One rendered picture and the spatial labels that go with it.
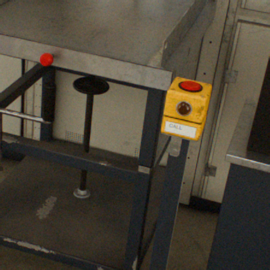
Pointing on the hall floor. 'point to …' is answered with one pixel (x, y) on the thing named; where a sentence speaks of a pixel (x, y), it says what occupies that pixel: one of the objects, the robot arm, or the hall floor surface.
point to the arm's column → (243, 222)
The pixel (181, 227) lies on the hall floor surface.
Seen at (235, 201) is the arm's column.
